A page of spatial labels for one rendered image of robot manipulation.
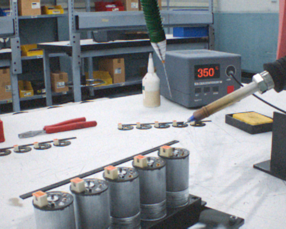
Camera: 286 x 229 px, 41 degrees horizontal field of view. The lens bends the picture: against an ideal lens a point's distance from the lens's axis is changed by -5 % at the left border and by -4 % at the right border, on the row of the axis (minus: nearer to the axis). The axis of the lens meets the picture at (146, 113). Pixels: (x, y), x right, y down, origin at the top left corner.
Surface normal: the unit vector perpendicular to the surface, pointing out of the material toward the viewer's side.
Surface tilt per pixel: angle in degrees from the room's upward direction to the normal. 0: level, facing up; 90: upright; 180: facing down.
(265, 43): 90
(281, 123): 90
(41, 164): 0
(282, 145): 90
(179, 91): 90
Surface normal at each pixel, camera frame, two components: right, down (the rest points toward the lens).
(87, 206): -0.01, 0.23
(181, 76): -0.94, 0.11
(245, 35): -0.82, 0.15
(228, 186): -0.03, -0.97
